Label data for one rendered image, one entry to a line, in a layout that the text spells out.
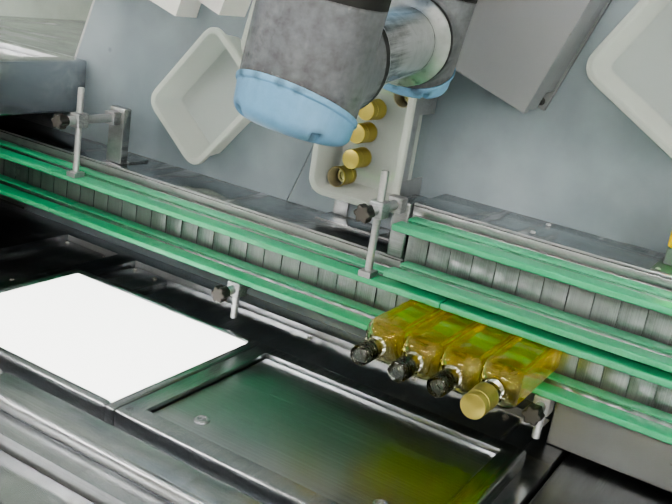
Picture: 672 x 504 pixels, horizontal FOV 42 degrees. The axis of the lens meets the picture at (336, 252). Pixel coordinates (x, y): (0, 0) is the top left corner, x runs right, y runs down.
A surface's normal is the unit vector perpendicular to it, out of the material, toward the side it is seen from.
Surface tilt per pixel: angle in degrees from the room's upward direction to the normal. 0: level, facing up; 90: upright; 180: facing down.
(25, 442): 90
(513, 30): 0
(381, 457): 90
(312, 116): 46
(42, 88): 90
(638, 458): 0
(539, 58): 0
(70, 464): 90
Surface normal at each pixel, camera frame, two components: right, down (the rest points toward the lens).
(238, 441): 0.16, -0.94
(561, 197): -0.52, 0.18
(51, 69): 0.84, 0.28
